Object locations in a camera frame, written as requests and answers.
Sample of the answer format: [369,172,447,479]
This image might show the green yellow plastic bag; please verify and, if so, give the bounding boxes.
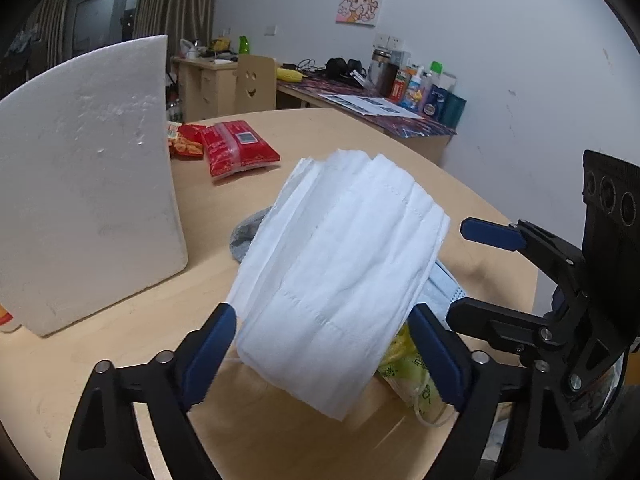
[378,323,454,428]

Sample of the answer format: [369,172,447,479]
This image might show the white face mask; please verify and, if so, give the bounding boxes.
[228,150,449,420]

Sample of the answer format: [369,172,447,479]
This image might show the grey cloth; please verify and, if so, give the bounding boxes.
[229,207,270,263]

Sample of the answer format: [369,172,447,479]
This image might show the blue face mask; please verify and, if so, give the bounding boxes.
[418,260,466,330]

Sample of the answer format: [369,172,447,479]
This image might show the plastic jar orange label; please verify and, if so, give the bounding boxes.
[0,307,21,333]

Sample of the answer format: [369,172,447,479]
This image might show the teal cup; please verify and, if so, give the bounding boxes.
[439,93,466,129]

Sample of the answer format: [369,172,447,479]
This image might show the white styrofoam box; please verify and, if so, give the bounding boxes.
[1,36,188,337]

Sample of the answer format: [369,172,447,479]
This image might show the white printed paper sheet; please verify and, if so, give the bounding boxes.
[319,93,423,120]

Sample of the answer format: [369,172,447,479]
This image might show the dark glass jar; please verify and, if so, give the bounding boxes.
[368,48,399,98]

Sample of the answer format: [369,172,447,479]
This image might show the wooden desk with cloth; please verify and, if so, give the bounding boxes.
[277,76,457,165]

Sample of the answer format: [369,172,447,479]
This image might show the black headphones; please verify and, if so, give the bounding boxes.
[324,58,367,86]

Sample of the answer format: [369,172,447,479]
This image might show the red orange snack bag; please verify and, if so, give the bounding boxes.
[167,122,205,160]

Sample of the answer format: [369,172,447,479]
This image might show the wooden smiley chair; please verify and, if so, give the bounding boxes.
[234,54,278,114]

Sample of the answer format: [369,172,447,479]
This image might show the small wooden desk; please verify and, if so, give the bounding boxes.
[171,56,238,122]

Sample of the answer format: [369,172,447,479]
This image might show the brown curtain left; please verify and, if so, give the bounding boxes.
[29,0,68,68]

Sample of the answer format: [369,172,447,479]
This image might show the brown curtain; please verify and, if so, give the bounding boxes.
[29,0,68,68]
[134,0,214,58]

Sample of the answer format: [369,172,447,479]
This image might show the glass balcony door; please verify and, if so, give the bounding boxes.
[64,0,138,58]

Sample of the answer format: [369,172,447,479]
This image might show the brown curtain right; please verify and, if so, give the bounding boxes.
[134,0,214,58]

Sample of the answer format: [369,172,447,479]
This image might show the cartoon girl wall picture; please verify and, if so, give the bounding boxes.
[335,0,383,27]

